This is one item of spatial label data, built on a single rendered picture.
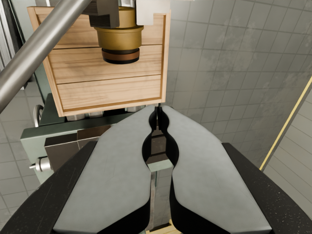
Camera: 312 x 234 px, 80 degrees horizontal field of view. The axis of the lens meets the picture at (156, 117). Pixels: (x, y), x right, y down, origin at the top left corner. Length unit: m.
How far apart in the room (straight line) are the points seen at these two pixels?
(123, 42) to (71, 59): 0.27
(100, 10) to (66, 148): 0.45
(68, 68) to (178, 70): 1.25
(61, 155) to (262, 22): 1.95
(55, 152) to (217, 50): 1.59
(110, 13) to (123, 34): 0.04
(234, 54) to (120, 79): 1.53
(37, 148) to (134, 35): 0.50
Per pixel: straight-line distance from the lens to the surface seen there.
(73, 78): 0.63
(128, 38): 0.36
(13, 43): 1.33
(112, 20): 0.34
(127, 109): 0.73
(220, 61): 1.95
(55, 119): 0.75
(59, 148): 0.66
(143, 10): 0.38
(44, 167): 0.71
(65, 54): 0.61
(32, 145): 0.71
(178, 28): 1.64
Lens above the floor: 1.47
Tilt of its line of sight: 52 degrees down
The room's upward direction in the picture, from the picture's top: 148 degrees clockwise
